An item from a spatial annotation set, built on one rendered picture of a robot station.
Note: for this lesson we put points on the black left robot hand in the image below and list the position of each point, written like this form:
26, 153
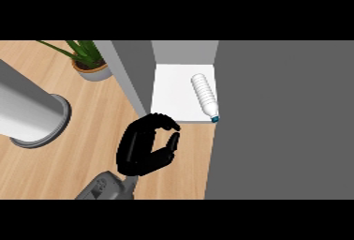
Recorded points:
136, 150

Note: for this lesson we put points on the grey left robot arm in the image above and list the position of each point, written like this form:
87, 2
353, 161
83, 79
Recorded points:
104, 187

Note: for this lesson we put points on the grey open cabinet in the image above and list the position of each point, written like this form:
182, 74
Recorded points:
177, 90

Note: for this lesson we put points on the clear plastic water bottle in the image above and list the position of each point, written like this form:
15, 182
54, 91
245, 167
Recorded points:
205, 93

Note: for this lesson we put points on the dark grey cabinet door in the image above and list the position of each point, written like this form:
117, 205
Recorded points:
281, 122

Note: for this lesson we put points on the grey plant pot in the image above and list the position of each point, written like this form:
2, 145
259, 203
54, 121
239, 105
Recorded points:
96, 74

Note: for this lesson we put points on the white cylinder with grey base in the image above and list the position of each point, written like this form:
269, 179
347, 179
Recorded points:
27, 115

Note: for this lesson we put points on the green leafy plant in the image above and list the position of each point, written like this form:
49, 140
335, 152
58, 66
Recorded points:
85, 53

